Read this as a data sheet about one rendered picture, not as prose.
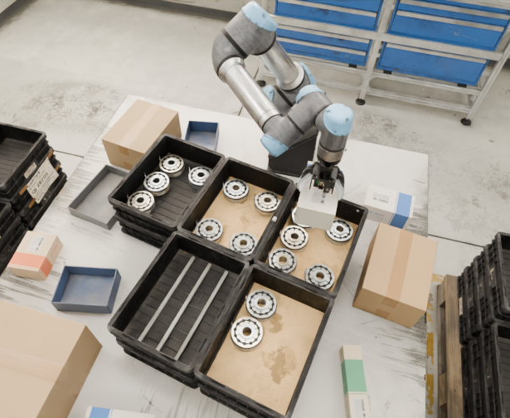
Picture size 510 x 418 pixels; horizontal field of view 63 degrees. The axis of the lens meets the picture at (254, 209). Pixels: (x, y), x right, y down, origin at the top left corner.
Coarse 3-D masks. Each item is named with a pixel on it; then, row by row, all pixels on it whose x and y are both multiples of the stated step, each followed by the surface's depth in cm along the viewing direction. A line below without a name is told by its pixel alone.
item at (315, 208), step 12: (312, 180) 134; (300, 192) 131; (312, 192) 131; (324, 192) 132; (336, 192) 132; (300, 204) 128; (312, 204) 129; (324, 204) 129; (336, 204) 129; (300, 216) 132; (312, 216) 130; (324, 216) 128; (324, 228) 133
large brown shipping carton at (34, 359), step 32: (0, 320) 128; (32, 320) 128; (64, 320) 128; (0, 352) 122; (32, 352) 122; (64, 352) 122; (96, 352) 140; (0, 384) 117; (32, 384) 117; (64, 384) 123; (0, 416) 112; (32, 416) 112; (64, 416) 128
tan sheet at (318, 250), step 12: (336, 216) 164; (312, 240) 157; (324, 240) 157; (300, 252) 154; (312, 252) 154; (324, 252) 154; (336, 252) 154; (300, 264) 151; (312, 264) 151; (324, 264) 151; (336, 264) 151; (300, 276) 148; (336, 276) 148
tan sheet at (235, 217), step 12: (228, 180) 173; (252, 192) 170; (216, 204) 166; (228, 204) 166; (240, 204) 166; (252, 204) 166; (204, 216) 162; (216, 216) 162; (228, 216) 162; (240, 216) 162; (252, 216) 162; (264, 216) 163; (228, 228) 159; (240, 228) 159; (252, 228) 159; (264, 228) 159; (228, 240) 156
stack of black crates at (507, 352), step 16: (480, 336) 185; (496, 336) 173; (464, 352) 199; (480, 352) 181; (496, 352) 169; (464, 368) 195; (480, 368) 181; (496, 368) 166; (464, 384) 190; (480, 384) 177; (496, 384) 163; (464, 400) 187; (480, 400) 174; (496, 400) 162; (464, 416) 184; (480, 416) 171; (496, 416) 160
